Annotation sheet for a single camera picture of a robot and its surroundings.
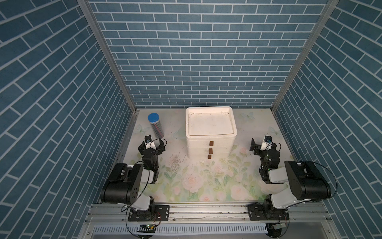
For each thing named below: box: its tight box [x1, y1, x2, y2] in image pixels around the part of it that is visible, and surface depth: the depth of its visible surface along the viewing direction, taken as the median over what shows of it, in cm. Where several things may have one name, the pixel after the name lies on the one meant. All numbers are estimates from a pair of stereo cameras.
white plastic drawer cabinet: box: [185, 106, 238, 160], surface depth 83 cm
